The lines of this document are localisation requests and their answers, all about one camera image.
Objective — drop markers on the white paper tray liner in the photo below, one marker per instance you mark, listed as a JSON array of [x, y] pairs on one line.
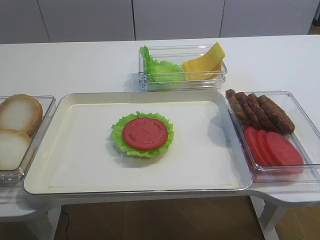
[[197, 158]]

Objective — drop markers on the bread bun slice front left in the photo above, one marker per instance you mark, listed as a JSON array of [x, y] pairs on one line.
[[13, 146]]

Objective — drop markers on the clear bun container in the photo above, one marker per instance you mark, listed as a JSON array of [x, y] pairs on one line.
[[48, 105]]

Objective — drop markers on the brown meat patty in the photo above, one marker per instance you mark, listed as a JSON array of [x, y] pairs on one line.
[[276, 115], [260, 114], [243, 101], [235, 106]]

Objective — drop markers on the red tomato slice left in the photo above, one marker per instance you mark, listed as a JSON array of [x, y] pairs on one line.
[[251, 137]]

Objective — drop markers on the bread bun slice rear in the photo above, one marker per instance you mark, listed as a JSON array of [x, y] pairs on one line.
[[21, 112]]

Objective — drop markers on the green lettuce leaf on tray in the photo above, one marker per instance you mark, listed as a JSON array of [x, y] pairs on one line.
[[119, 141]]

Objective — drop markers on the yellow cheese slice stack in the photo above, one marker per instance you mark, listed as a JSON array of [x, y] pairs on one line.
[[202, 67]]

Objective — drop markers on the red tomato slice middle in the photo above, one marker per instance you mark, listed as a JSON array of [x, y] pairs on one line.
[[264, 149]]

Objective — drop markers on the clear patty tomato container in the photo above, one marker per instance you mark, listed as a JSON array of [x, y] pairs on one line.
[[305, 138]]

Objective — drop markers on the red tomato slice right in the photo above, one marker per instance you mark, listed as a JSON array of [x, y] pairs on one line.
[[282, 153]]

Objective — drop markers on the clear lettuce cheese container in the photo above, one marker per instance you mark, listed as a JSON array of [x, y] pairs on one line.
[[178, 55]]

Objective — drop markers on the bread bun slice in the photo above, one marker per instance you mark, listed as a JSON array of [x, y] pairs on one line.
[[13, 146], [21, 112]]

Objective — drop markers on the red tomato slice on tray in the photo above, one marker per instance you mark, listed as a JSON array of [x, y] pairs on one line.
[[145, 133]]

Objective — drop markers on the green lettuce leaves in container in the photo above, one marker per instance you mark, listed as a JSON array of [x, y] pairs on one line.
[[160, 71]]

